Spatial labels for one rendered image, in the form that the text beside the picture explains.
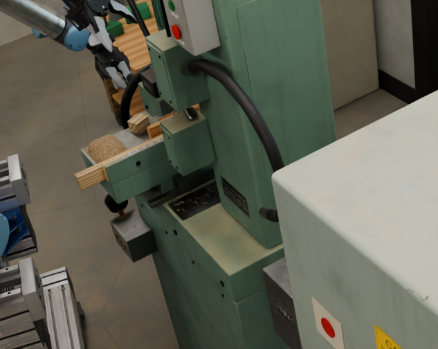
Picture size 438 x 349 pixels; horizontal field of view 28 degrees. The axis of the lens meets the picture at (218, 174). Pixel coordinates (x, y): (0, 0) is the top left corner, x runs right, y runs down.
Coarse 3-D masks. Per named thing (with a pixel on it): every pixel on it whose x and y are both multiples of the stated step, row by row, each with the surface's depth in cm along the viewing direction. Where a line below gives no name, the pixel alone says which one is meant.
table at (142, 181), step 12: (156, 120) 232; (120, 132) 230; (132, 132) 229; (144, 132) 228; (132, 144) 225; (84, 156) 226; (156, 168) 216; (168, 168) 218; (132, 180) 214; (144, 180) 216; (156, 180) 218; (108, 192) 219; (120, 192) 214; (132, 192) 215
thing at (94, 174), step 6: (126, 150) 215; (114, 156) 214; (102, 162) 213; (90, 168) 212; (96, 168) 211; (102, 168) 212; (78, 174) 211; (84, 174) 210; (90, 174) 211; (96, 174) 212; (102, 174) 213; (78, 180) 210; (84, 180) 211; (90, 180) 212; (96, 180) 213; (102, 180) 214; (78, 186) 213; (84, 186) 212
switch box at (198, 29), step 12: (168, 0) 166; (180, 0) 161; (192, 0) 161; (204, 0) 163; (168, 12) 169; (180, 12) 164; (192, 12) 162; (204, 12) 164; (180, 24) 166; (192, 24) 164; (204, 24) 165; (216, 24) 166; (192, 36) 165; (204, 36) 166; (216, 36) 168; (192, 48) 166; (204, 48) 167
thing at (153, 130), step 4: (196, 108) 223; (160, 120) 221; (152, 124) 220; (156, 124) 220; (148, 128) 219; (152, 128) 219; (156, 128) 220; (160, 128) 220; (148, 132) 220; (152, 132) 219; (156, 132) 220; (160, 132) 221; (152, 136) 220
